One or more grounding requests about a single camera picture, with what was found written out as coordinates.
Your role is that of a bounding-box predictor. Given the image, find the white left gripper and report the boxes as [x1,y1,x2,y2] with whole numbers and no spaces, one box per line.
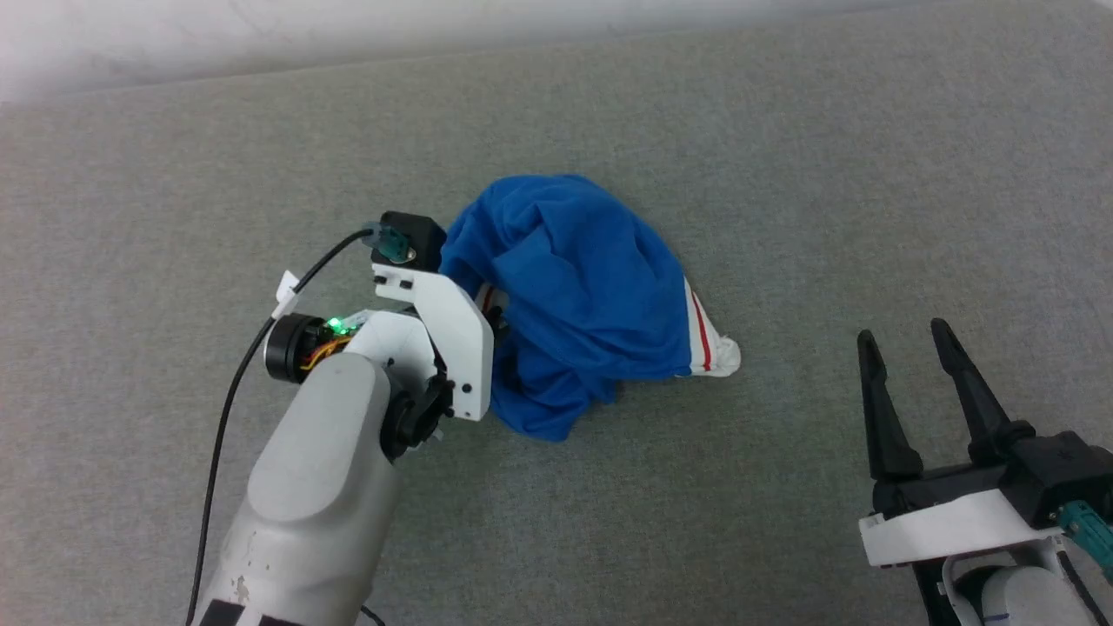
[372,261,512,423]

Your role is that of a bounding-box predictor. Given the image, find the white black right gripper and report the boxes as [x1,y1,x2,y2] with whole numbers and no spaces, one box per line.
[856,318,1069,626]

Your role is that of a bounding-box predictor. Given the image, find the blue garment with white trim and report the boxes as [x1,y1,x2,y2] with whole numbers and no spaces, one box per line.
[439,174,742,443]

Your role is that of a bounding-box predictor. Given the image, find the grey fabric sofa surface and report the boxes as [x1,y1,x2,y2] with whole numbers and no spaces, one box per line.
[0,0,1113,626]

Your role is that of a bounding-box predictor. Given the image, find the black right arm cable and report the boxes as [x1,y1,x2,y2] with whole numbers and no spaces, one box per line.
[1055,500,1113,626]

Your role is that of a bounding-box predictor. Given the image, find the white cable tag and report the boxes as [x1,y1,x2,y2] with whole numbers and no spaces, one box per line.
[272,270,301,320]

